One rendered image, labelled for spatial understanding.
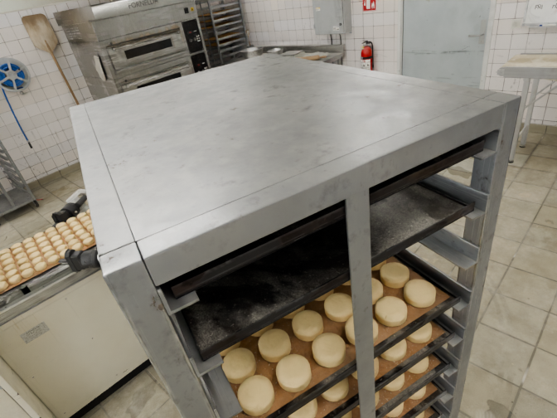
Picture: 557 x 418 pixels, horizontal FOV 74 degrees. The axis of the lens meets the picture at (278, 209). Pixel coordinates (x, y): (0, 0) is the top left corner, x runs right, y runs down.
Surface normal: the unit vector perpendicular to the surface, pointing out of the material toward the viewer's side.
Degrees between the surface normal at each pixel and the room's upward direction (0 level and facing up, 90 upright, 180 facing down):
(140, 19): 90
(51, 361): 90
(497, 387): 0
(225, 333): 0
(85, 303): 90
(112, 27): 90
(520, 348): 0
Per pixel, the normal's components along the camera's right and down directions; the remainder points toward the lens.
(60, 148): 0.73, 0.27
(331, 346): -0.16, -0.83
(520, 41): -0.66, 0.49
